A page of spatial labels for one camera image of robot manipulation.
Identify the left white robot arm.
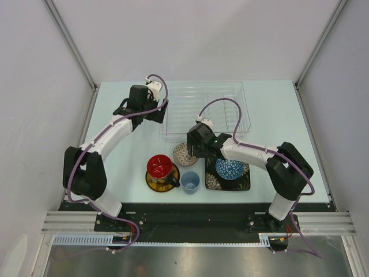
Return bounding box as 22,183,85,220
63,80,168,231

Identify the brown patterned bowl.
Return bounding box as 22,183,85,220
172,143,198,167

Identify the blue patterned bowl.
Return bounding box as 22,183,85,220
215,159,244,181

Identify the light blue cup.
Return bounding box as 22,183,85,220
180,171,200,194

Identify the yellow black round saucer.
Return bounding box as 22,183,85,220
145,164,180,193

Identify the black skull mug red inside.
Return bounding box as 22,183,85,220
146,154,180,188

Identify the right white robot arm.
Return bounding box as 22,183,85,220
187,122,315,231

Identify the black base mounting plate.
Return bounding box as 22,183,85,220
59,201,338,244

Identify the slotted cable duct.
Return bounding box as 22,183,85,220
53,233,289,248

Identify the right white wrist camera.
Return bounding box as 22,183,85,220
195,115,213,130

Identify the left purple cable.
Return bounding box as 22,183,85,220
66,73,170,257

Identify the clear wire dish rack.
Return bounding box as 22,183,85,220
162,81,251,143

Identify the black floral square plate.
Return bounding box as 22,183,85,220
205,158,251,192

